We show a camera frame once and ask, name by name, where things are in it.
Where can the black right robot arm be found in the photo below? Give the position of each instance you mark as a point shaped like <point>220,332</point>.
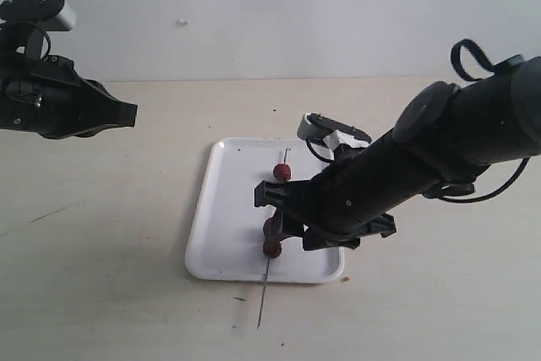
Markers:
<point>445,138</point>

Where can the red meatball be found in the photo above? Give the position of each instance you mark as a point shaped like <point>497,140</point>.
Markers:
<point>282,172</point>
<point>272,248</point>
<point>269,227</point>

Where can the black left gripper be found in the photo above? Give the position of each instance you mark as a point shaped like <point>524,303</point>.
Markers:
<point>42,94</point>

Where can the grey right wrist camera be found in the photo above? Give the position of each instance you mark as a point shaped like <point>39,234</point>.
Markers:
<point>331,141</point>

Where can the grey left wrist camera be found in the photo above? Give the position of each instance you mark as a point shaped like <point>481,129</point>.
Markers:
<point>53,15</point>

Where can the white plastic tray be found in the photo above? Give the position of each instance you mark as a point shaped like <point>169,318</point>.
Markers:
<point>226,237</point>

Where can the thin metal skewer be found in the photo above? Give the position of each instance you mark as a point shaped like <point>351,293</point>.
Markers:
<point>264,293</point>

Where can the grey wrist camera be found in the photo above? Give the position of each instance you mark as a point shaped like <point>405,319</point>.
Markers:
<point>331,141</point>
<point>53,15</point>

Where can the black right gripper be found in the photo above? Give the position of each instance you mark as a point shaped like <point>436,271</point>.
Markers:
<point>335,208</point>

